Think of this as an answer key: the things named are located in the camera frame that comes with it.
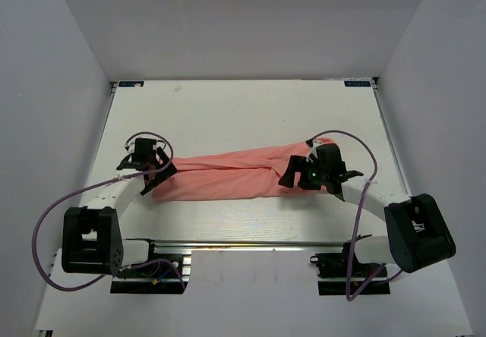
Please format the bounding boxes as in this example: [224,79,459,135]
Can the right blue corner label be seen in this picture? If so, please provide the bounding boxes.
[344,80,371,87]

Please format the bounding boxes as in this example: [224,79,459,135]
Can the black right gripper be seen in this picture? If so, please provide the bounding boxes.
[279,155,330,190]

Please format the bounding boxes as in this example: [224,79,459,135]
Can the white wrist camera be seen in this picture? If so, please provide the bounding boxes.
[306,140,321,163]
[124,140,136,154]

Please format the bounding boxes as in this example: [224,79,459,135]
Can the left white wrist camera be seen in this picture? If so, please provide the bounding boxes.
[124,140,136,154]

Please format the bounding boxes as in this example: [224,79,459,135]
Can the blue corner label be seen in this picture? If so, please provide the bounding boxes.
[118,81,144,87]
[344,80,371,87]

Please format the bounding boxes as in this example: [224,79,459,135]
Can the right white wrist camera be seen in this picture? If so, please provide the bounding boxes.
[306,140,321,163]

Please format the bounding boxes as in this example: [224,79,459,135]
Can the left blue corner label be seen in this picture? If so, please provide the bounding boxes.
[118,81,144,87]

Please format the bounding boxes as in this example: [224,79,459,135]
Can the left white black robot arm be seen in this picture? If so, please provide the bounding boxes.
[62,137,177,276]

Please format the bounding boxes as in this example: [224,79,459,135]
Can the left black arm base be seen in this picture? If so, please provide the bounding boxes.
[110,241,191,295]

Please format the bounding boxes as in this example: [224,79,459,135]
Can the pink t shirt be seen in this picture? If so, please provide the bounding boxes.
[152,137,336,202]

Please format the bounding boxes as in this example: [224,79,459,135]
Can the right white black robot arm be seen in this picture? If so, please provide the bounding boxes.
[279,141,456,276]

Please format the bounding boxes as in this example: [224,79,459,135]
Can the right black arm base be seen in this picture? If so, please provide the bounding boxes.
[309,245,390,296]

